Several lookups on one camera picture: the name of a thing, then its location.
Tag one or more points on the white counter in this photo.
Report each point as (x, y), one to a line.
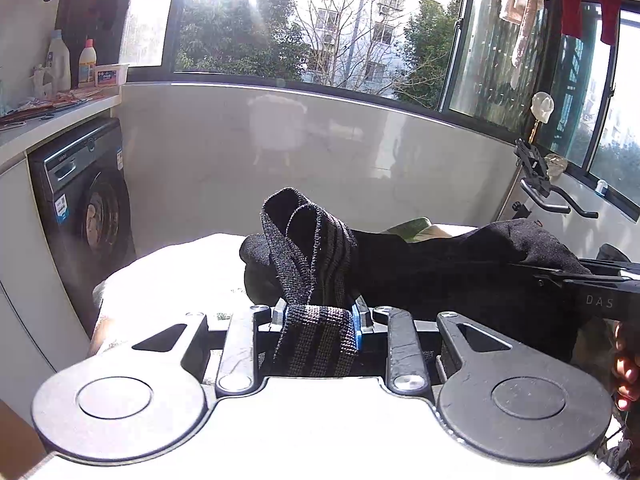
(55, 122)

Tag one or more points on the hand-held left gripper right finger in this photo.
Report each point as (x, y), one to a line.
(356, 317)

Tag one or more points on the window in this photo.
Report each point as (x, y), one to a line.
(325, 25)

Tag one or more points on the pile of clothes hangers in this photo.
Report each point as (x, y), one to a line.
(50, 105)

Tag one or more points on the green cushion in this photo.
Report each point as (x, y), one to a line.
(410, 227)

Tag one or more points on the beige hanging garment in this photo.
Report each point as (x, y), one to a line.
(525, 0)

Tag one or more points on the person's right hand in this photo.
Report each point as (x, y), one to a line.
(627, 360)

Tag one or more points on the white rectangular box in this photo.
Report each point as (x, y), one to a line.
(111, 75)

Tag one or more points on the black pants with striped waistband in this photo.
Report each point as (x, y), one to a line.
(310, 260)

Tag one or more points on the yellow label bottle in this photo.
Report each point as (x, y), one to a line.
(86, 62)

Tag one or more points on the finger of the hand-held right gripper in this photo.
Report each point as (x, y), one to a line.
(600, 269)

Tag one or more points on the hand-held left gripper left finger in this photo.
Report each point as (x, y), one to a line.
(265, 320)

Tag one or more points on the clear glass ornament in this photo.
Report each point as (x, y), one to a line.
(542, 105)

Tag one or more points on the dark hanging garment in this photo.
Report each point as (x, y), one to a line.
(100, 5)

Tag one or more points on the dark grey washing machine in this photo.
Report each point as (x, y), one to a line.
(80, 200)

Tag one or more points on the white detergent bottle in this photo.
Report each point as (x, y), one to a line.
(59, 62)

